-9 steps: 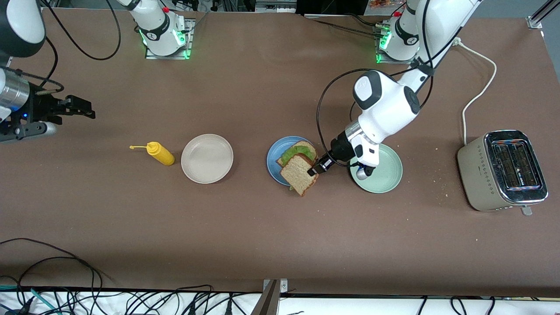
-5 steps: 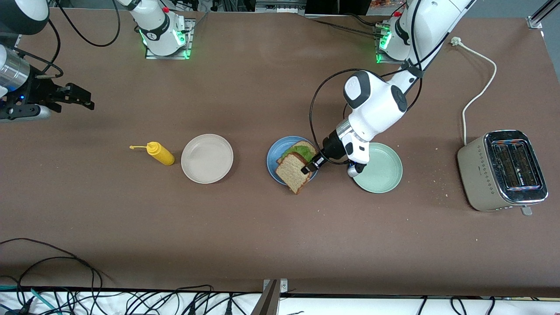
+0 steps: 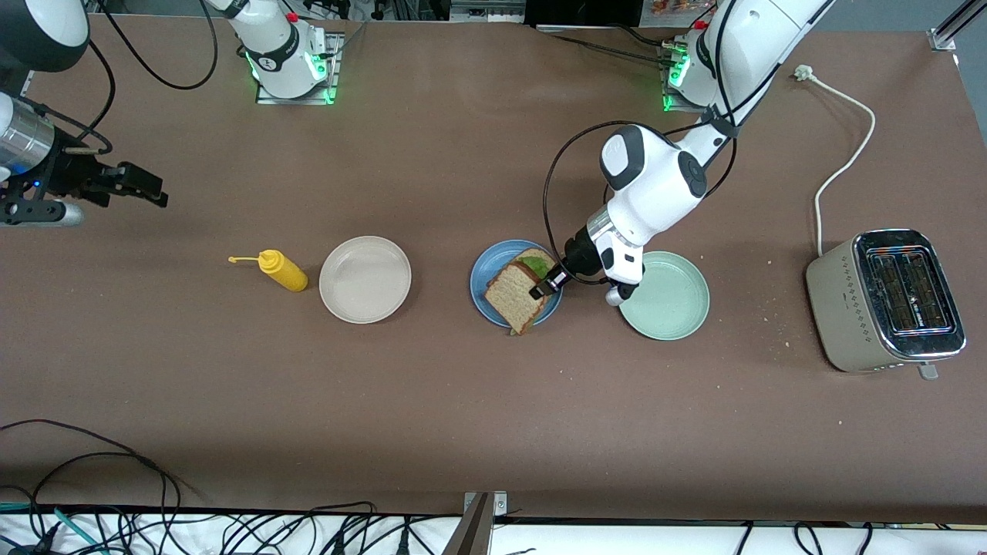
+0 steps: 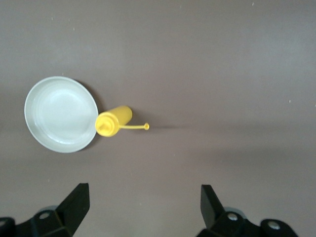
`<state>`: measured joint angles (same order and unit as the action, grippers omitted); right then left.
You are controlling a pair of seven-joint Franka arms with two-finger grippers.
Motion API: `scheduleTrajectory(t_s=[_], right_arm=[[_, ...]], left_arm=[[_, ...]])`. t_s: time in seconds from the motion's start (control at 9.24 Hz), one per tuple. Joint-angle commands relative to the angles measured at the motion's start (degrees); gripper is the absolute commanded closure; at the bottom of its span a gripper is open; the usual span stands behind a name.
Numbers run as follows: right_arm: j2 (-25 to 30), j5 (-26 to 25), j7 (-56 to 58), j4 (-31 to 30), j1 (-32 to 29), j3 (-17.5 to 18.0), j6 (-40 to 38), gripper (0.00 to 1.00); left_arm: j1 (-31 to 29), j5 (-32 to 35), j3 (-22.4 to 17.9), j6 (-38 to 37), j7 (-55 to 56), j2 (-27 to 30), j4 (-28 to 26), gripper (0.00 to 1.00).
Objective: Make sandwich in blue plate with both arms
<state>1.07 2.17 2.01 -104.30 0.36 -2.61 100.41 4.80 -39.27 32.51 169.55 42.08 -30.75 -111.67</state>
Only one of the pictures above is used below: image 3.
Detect silver beige toaster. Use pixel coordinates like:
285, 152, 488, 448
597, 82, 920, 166
806, 228, 967, 381

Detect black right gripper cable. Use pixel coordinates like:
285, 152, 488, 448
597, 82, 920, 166
15, 39, 116, 155

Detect white toaster power cable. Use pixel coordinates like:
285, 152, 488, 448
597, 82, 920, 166
794, 64, 877, 257

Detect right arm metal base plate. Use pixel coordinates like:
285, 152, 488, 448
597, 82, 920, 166
256, 32, 342, 106

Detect black base cables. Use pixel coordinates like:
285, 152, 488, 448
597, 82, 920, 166
537, 23, 679, 66

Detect aluminium table post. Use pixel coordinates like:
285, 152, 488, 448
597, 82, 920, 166
443, 491, 510, 555

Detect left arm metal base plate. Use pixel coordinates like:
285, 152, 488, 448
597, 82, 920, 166
662, 42, 745, 115

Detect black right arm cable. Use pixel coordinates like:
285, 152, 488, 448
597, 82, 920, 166
96, 0, 219, 91

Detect long black looped cable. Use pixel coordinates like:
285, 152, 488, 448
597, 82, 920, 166
0, 419, 183, 533

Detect beige round plate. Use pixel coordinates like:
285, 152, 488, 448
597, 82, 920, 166
318, 235, 413, 325

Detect yellow mustard squeeze bottle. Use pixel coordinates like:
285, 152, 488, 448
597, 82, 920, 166
228, 249, 309, 293

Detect aluminium corner rail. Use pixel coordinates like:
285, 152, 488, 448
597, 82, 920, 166
929, 0, 987, 53

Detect brown toast slice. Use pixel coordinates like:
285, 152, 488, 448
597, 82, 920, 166
483, 261, 558, 337
513, 247, 560, 271

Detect mint green round plate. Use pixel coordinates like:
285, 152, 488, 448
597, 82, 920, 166
619, 251, 711, 341

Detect teal cable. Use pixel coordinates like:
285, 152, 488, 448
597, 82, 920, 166
0, 503, 101, 554

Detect blue round plate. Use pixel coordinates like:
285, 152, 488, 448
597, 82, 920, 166
470, 239, 564, 330

